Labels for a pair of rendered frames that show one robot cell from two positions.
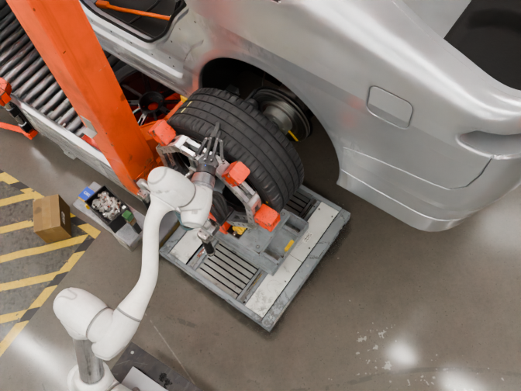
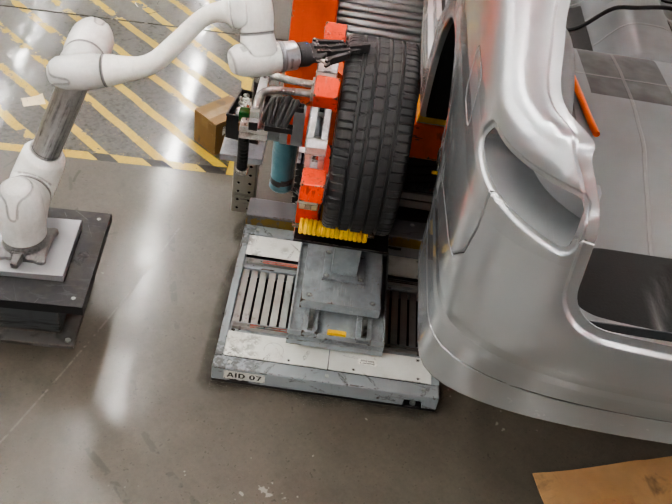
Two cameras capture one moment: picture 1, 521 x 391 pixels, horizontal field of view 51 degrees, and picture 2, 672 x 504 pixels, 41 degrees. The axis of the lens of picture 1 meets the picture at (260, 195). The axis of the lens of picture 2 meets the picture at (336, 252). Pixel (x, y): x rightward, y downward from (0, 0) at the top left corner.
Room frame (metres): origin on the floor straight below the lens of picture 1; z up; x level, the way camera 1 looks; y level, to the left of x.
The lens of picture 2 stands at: (-0.52, -1.60, 2.58)
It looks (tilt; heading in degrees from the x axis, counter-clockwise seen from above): 42 degrees down; 43
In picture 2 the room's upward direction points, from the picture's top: 10 degrees clockwise
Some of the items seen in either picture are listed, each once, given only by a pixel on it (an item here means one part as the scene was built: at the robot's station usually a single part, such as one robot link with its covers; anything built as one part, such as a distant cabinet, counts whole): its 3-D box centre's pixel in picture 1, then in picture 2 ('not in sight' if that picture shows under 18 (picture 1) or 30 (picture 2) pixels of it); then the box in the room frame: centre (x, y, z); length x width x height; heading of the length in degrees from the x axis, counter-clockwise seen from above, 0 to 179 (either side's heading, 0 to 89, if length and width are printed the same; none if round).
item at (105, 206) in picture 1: (109, 208); (249, 115); (1.38, 0.79, 0.51); 0.20 x 0.14 x 0.13; 37
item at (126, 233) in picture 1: (112, 213); (248, 129); (1.39, 0.80, 0.44); 0.43 x 0.17 x 0.03; 46
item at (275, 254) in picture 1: (255, 226); (339, 295); (1.31, 0.06, 0.13); 0.50 x 0.36 x 0.10; 46
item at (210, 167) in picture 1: (207, 165); (311, 53); (1.12, 0.18, 1.19); 0.09 x 0.08 x 0.07; 160
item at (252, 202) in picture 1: (209, 184); (319, 128); (1.23, 0.22, 0.85); 0.54 x 0.07 x 0.54; 46
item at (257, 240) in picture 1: (244, 207); (347, 250); (1.35, 0.10, 0.32); 0.40 x 0.30 x 0.28; 46
